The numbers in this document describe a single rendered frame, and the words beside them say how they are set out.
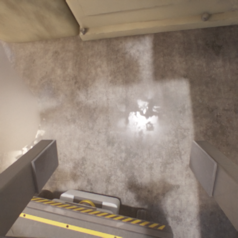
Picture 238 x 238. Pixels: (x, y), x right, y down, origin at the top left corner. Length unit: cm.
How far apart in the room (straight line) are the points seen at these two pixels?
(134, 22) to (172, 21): 20
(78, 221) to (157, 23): 96
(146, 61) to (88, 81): 34
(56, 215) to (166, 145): 56
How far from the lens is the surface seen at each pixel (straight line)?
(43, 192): 94
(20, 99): 118
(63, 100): 102
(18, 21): 115
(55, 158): 17
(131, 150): 89
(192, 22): 106
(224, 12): 113
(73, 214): 65
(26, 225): 75
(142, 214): 82
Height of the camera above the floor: 88
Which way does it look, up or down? 78 degrees down
